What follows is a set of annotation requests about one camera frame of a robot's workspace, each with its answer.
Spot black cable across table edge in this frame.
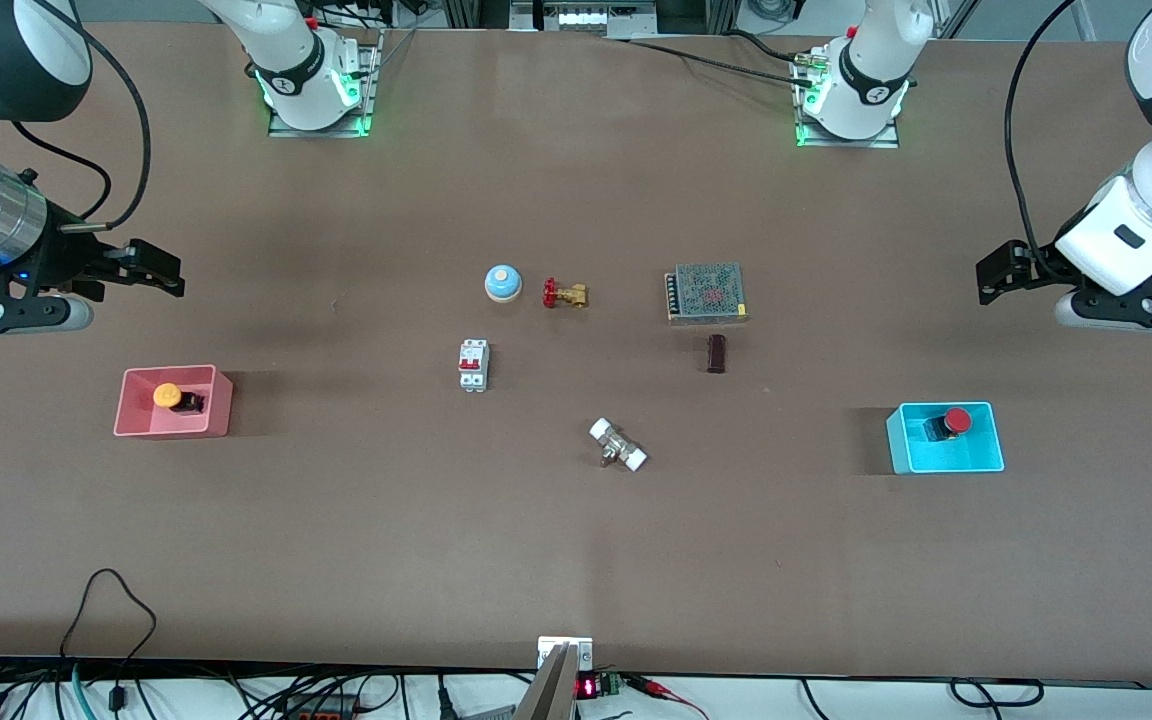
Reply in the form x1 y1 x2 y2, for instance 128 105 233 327
604 30 817 81

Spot yellow push button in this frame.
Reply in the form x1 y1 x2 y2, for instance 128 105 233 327
152 383 207 415

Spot black coiled cable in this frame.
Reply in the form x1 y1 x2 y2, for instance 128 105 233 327
949 677 1046 709

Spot metal mesh power supply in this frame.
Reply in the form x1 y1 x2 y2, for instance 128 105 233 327
664 262 749 325

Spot red push button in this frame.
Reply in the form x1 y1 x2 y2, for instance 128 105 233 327
923 407 974 442

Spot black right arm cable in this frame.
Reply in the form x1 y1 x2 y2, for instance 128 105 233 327
14 0 152 233

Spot cyan plastic box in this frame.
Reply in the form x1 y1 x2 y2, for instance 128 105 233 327
886 402 1006 475

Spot white slotted device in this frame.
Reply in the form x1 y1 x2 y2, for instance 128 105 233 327
511 0 659 37

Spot red wire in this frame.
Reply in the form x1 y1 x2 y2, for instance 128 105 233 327
624 676 712 720

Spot black looped cable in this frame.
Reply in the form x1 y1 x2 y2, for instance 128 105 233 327
58 568 159 713

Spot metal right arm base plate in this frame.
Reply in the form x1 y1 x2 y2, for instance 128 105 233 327
268 28 384 138

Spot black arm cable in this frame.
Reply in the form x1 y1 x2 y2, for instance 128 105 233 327
1004 0 1077 259
14 0 152 233

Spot metal fitting with white ends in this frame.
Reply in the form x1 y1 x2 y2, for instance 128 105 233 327
589 417 649 473

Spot pink plastic box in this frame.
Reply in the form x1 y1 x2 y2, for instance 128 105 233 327
114 365 234 439

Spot white circuit breaker red switches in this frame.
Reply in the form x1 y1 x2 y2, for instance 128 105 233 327
457 339 490 393

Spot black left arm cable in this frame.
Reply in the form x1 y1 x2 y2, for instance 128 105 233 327
1004 0 1077 259

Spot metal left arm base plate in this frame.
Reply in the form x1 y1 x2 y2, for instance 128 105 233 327
794 50 901 149

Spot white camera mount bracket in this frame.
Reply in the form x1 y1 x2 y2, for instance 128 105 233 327
514 635 595 720

